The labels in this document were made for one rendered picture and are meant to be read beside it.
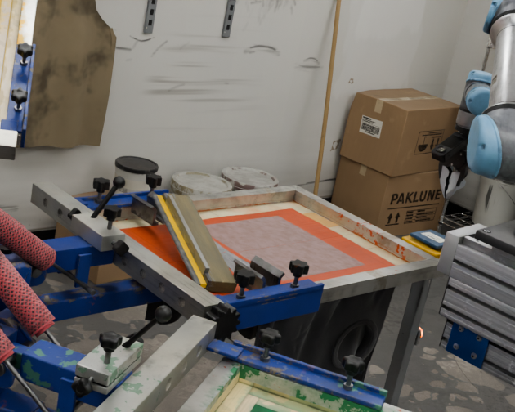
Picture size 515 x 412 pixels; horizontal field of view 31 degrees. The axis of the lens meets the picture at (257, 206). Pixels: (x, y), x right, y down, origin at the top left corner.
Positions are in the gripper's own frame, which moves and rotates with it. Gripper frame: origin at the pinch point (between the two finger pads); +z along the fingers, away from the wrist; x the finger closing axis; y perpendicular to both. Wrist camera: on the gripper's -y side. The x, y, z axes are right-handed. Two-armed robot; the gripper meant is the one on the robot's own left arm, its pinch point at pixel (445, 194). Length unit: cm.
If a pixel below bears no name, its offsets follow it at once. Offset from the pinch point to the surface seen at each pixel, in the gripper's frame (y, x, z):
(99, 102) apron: 20, 206, 35
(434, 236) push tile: 0.5, 0.2, 13.1
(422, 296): -0.8, -2.1, 31.0
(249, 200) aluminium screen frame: -39, 37, 13
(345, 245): -30.5, 6.4, 14.8
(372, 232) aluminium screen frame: -20.9, 5.9, 11.8
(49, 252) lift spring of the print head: -123, 4, 4
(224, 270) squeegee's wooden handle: -81, -2, 11
